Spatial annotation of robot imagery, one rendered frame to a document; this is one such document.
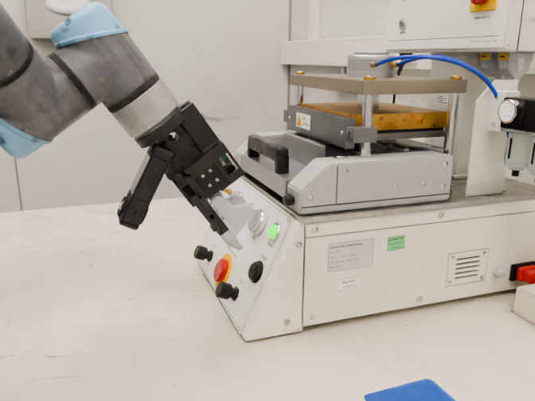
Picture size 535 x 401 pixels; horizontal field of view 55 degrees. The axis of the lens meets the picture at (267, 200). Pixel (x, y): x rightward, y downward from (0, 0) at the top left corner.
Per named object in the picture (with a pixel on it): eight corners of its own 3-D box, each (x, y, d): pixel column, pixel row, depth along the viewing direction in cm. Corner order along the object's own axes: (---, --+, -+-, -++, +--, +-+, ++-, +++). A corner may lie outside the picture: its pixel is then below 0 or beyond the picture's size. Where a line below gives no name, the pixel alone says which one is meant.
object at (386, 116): (377, 122, 101) (380, 72, 98) (451, 138, 81) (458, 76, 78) (298, 125, 95) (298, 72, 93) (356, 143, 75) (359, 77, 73)
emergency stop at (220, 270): (219, 278, 89) (228, 257, 88) (224, 287, 85) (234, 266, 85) (210, 275, 88) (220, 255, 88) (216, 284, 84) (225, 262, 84)
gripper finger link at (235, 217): (273, 235, 71) (236, 184, 67) (240, 261, 70) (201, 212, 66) (267, 227, 74) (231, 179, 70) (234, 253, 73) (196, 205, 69)
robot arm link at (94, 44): (39, 41, 61) (96, 1, 63) (100, 116, 65) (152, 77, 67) (42, 33, 54) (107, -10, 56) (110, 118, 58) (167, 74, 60)
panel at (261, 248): (197, 259, 101) (234, 173, 99) (240, 334, 73) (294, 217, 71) (187, 256, 100) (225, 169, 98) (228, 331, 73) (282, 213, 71)
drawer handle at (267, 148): (257, 155, 91) (257, 133, 90) (289, 173, 78) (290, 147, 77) (247, 156, 91) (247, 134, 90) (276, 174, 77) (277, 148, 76)
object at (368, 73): (397, 118, 106) (403, 53, 103) (513, 141, 78) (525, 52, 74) (290, 122, 98) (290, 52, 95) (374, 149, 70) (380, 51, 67)
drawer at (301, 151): (379, 163, 104) (381, 125, 102) (450, 188, 84) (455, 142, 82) (241, 173, 95) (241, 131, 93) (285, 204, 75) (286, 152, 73)
